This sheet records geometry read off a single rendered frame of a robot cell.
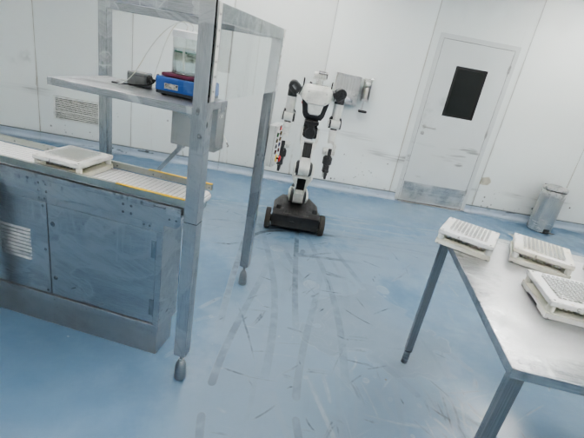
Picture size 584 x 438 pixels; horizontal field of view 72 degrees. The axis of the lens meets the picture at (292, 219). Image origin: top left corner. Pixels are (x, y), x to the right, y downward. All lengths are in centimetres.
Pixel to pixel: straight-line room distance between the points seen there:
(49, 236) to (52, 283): 28
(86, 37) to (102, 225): 400
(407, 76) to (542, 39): 162
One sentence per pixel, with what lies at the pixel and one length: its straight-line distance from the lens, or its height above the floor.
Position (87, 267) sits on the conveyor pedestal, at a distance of 228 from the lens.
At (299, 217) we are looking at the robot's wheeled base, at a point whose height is 17.
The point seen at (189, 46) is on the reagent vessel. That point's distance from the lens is 178.
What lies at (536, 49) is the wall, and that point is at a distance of 599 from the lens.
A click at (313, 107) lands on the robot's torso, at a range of 377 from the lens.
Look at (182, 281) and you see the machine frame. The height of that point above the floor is 58.
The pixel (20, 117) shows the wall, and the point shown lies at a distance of 643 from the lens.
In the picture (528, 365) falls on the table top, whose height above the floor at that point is 88.
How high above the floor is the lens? 158
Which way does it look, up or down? 22 degrees down
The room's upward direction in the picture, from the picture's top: 11 degrees clockwise
